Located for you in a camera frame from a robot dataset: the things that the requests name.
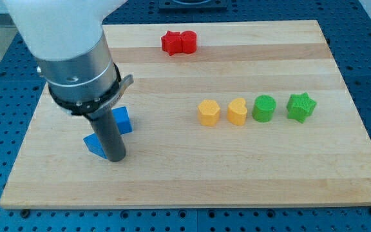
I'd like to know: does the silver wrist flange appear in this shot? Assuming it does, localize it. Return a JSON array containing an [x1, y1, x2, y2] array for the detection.
[[37, 35, 134, 119]]

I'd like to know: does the yellow heart block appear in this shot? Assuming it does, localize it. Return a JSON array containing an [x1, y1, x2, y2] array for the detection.
[[227, 98, 247, 126]]

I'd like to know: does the wooden board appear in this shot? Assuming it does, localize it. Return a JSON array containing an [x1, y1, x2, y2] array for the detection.
[[0, 20, 371, 209]]

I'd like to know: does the red star block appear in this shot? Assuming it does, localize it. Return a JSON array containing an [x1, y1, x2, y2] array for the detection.
[[161, 31, 182, 56]]

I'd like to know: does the green cylinder block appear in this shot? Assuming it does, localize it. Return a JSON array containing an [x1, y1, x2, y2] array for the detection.
[[252, 95, 276, 122]]

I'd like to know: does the red cylinder block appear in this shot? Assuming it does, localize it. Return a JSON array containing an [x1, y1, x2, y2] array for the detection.
[[180, 31, 197, 53]]

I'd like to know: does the yellow hexagon block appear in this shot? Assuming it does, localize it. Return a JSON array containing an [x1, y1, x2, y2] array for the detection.
[[197, 99, 220, 126]]

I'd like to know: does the green star block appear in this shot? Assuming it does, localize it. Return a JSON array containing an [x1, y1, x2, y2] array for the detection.
[[286, 92, 317, 123]]

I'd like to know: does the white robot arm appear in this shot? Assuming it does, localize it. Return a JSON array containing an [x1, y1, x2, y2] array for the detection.
[[5, 0, 133, 162]]

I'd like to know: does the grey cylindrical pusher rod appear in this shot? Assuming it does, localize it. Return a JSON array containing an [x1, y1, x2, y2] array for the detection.
[[88, 110, 126, 162]]

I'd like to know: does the blue triangular block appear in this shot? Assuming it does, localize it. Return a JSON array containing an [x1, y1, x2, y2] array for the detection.
[[83, 133, 107, 159]]

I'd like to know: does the blue cube block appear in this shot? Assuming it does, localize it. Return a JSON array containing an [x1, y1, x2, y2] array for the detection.
[[112, 106, 133, 134]]

